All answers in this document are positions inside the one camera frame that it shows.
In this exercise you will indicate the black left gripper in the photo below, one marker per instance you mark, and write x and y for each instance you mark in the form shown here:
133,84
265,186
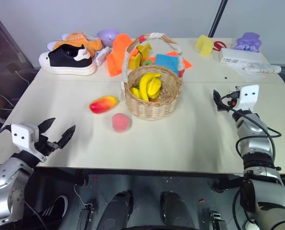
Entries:
42,147

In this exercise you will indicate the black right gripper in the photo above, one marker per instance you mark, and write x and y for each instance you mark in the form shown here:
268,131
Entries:
229,99

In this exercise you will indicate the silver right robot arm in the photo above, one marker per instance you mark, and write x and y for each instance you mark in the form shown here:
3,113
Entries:
257,143

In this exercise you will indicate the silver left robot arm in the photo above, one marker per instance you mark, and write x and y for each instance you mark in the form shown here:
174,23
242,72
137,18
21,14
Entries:
3,177

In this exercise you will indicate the orange cloth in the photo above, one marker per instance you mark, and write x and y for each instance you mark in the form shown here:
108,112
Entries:
187,64
118,52

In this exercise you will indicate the white cardboard box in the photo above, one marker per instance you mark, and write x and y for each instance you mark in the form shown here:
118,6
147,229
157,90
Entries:
240,56

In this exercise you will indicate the clear plastic printed package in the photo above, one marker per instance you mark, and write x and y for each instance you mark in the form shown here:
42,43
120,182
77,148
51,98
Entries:
262,68

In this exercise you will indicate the red yellow mango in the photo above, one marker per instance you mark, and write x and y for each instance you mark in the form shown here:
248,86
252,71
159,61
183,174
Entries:
103,104

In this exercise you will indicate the red scissors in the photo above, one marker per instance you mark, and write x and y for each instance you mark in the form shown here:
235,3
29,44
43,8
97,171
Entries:
220,45

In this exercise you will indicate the black table caster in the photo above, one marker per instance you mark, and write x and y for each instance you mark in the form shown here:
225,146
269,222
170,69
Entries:
218,187
81,181

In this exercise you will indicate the yellow sponge cloth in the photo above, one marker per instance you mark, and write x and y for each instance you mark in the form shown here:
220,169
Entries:
204,45

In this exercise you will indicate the yellow starfruit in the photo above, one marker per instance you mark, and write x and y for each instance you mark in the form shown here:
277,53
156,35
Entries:
154,87

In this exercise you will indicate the blue sponge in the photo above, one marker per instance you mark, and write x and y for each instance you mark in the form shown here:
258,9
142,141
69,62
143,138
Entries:
166,61

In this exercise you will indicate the pink peach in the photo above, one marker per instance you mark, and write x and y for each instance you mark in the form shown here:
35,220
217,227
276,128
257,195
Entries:
121,122

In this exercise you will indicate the purple gloves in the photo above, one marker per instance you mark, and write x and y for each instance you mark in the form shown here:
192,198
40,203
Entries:
248,42

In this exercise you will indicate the black and white sneaker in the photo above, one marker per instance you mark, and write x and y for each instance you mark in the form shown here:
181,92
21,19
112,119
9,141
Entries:
63,61

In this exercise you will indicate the yellow banana bunch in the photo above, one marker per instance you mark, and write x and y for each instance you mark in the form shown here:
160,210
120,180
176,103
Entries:
144,82

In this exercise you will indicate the black striped sports shoe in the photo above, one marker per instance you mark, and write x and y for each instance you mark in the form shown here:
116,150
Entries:
54,210

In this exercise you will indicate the black metal pole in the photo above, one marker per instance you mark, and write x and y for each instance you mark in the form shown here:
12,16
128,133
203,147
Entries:
216,18

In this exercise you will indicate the white plastic bottle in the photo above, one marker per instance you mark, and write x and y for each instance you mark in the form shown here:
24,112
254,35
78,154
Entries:
101,56

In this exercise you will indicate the yellow toy block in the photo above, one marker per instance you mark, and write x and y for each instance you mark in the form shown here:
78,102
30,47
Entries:
142,51

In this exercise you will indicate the orange canvas shoe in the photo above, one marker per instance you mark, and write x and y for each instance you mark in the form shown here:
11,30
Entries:
94,45
72,36

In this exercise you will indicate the dark rounded shape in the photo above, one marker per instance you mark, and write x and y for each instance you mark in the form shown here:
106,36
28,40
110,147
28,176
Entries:
118,208
174,208

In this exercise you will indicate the purple plastic bowl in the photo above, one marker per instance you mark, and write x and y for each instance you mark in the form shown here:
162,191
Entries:
108,36

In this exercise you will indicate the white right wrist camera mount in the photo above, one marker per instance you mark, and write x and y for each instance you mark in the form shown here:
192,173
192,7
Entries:
248,95

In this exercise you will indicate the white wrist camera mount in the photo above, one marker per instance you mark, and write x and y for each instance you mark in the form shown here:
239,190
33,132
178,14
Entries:
248,95
21,135

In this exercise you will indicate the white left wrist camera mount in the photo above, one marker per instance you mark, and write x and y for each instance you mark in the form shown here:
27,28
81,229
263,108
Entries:
21,135

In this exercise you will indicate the black floor bracket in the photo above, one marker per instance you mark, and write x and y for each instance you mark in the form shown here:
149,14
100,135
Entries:
217,220
87,215

